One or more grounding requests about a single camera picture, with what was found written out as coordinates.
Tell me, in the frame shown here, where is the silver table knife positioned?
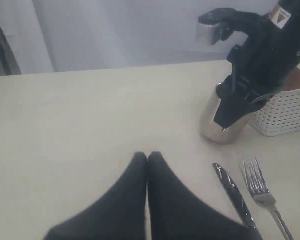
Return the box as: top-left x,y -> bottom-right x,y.
212,163 -> 257,229

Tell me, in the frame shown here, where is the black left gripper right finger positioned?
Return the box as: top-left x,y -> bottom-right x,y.
147,151 -> 259,240

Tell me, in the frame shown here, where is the shiny metal cup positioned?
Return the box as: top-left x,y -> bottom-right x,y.
199,83 -> 253,144

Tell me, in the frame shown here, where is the brown wooden plate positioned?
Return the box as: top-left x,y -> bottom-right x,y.
282,67 -> 300,92

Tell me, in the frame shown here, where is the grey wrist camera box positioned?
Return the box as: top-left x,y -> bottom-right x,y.
195,7 -> 261,46

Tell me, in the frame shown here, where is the silver metal fork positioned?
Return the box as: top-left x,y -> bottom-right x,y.
241,158 -> 294,240

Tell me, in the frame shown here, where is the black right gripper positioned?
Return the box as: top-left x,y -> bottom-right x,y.
213,0 -> 300,129

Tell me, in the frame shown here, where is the dark metal frame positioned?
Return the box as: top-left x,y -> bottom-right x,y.
0,4 -> 22,77

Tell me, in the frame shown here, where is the white perforated plastic basket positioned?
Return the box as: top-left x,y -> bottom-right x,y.
249,89 -> 300,137

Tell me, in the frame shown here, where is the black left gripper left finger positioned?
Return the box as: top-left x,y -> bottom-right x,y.
45,152 -> 147,240

